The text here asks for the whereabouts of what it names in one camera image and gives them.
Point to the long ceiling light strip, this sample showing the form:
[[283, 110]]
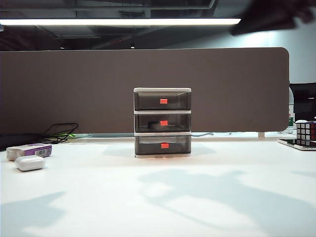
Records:
[[123, 21]]

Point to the white plastic drawer cabinet frame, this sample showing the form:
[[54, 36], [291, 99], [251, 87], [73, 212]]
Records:
[[163, 89]]

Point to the transparent tape roll navy clip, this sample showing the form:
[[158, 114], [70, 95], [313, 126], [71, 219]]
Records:
[[154, 126]]

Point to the white earbuds case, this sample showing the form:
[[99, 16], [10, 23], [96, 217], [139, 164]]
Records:
[[29, 163]]

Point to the brown desk partition panel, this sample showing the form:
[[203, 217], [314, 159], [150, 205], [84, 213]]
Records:
[[98, 86]]

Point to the black monitor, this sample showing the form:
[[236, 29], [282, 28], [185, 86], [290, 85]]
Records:
[[304, 101]]

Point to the purple white tissue pack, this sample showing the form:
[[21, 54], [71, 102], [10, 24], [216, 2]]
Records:
[[29, 148]]

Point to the black rubik's cube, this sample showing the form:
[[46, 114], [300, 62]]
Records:
[[306, 130]]

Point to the white partition foot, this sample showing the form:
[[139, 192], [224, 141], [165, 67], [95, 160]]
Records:
[[261, 135]]

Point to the clear plastic bottle green label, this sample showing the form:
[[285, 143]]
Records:
[[291, 108]]

